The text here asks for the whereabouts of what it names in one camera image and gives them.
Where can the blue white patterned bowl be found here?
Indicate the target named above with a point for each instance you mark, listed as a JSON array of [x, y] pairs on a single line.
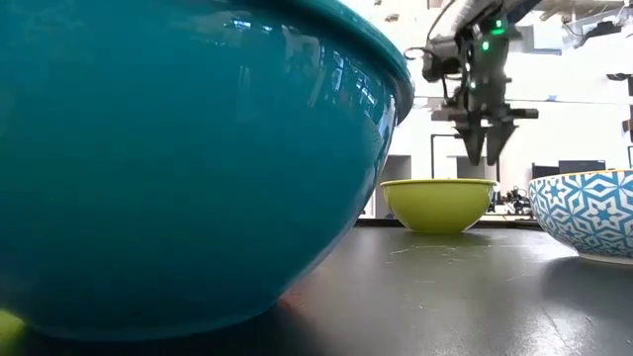
[[588, 212]]

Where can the black computer monitor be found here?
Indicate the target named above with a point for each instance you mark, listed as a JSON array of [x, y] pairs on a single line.
[[569, 168]]

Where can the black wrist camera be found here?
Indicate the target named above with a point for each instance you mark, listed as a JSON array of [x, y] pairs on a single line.
[[440, 62]]

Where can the lime green bowl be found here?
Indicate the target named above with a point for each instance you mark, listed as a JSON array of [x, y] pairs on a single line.
[[437, 207]]

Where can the yellow-green round object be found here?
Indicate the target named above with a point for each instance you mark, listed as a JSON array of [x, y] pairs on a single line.
[[9, 333]]

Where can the large teal bowl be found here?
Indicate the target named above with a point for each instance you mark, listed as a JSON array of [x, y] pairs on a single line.
[[173, 173]]

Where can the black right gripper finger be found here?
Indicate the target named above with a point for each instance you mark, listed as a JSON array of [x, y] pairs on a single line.
[[497, 141], [474, 141]]

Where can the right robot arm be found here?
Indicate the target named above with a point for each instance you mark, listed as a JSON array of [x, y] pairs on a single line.
[[467, 12]]

